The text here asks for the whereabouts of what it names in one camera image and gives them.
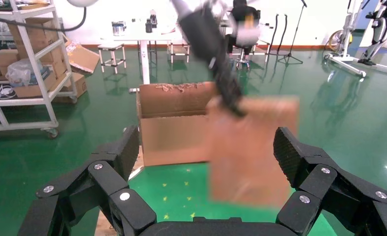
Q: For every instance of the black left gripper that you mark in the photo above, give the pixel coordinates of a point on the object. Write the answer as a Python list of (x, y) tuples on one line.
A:
[(203, 35)]

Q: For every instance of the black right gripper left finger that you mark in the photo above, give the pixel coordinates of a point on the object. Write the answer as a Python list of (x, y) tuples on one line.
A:
[(109, 182)]

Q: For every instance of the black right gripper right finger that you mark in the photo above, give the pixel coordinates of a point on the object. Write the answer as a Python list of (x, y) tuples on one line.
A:
[(323, 182)]

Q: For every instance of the small brown cardboard box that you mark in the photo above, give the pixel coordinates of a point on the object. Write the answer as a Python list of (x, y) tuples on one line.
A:
[(252, 156)]

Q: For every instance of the large open cardboard carton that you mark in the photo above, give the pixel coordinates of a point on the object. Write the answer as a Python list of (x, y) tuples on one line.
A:
[(170, 136)]

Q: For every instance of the printed cardboard box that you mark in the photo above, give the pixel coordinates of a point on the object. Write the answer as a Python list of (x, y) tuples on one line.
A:
[(78, 86)]

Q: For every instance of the long cardboard box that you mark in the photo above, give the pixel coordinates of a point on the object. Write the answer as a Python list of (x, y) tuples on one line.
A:
[(34, 89)]

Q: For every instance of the flattened cardboard sheet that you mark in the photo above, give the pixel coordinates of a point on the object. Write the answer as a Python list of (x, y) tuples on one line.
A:
[(83, 60)]

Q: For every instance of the small flat cardboard box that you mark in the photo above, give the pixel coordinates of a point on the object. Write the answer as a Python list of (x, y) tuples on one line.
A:
[(3, 57)]

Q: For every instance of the large cardboard box on shelf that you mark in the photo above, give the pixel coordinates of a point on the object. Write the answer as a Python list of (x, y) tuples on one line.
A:
[(37, 32)]

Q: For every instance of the chrome stool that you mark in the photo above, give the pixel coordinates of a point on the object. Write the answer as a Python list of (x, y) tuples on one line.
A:
[(242, 60)]

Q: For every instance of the black double pole stand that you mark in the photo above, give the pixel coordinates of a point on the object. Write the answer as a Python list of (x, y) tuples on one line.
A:
[(271, 39)]

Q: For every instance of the green table cloth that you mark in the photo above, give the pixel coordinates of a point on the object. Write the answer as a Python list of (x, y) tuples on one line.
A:
[(180, 208)]

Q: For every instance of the seated person in black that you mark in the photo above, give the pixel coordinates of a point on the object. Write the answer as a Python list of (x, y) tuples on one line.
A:
[(242, 9)]

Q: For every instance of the black tripod stand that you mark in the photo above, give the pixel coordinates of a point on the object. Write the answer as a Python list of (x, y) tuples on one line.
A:
[(294, 34)]

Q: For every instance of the white table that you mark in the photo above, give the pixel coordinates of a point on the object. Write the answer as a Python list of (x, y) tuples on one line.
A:
[(143, 58)]

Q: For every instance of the short black bottle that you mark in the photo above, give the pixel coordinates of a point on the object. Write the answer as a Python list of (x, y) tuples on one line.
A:
[(149, 26)]

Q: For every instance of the metal can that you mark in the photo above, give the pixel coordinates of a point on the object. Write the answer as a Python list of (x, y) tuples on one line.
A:
[(118, 28)]

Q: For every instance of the clear plastic bag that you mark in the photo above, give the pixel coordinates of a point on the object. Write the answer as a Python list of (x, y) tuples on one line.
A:
[(21, 71)]

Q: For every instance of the white shelf cart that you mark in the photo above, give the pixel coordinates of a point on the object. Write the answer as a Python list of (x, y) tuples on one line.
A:
[(34, 62)]

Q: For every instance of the white black legged robot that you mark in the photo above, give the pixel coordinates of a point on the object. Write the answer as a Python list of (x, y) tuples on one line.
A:
[(380, 26)]

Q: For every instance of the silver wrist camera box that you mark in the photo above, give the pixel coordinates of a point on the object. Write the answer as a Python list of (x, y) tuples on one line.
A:
[(247, 35)]

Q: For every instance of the small white frame stool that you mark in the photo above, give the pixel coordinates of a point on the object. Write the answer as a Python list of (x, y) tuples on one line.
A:
[(179, 49), (112, 47)]

